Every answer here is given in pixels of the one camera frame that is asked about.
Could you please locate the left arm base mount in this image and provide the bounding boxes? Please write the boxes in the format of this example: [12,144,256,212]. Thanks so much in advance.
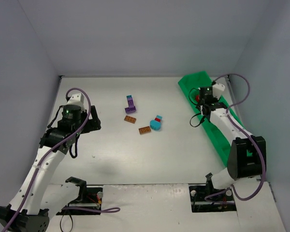
[56,186,103,216]

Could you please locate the purple cable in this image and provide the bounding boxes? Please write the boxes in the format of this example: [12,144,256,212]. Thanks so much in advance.
[204,73,267,206]
[0,87,121,232]

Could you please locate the green compartment tray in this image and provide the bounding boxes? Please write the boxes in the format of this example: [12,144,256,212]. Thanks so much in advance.
[178,71,243,166]

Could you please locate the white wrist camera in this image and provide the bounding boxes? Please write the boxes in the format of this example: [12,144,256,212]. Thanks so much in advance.
[212,82,225,100]
[67,93,84,108]

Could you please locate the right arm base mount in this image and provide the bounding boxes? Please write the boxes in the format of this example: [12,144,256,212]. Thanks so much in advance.
[188,185,237,213]

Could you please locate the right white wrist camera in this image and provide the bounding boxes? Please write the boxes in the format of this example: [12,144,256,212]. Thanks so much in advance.
[212,82,225,100]

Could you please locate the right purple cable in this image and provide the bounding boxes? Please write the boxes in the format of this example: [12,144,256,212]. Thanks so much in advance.
[204,73,267,206]

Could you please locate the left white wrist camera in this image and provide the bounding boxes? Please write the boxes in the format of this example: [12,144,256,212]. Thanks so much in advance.
[67,93,84,108]

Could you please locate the purple lego piece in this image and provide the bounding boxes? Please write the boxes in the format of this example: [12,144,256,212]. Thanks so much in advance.
[125,99,136,114]

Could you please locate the blue round lego piece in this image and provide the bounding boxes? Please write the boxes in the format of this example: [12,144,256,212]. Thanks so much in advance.
[149,119,161,131]

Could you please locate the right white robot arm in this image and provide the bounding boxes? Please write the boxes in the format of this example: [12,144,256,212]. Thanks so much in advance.
[196,84,266,189]

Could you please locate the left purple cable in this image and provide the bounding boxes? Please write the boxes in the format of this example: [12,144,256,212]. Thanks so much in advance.
[0,87,121,232]

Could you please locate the brown lego brick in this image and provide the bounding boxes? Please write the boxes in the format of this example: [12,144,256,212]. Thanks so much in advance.
[124,115,136,124]
[138,126,151,135]

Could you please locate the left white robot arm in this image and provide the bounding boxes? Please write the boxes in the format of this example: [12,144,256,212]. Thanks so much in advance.
[0,103,101,232]

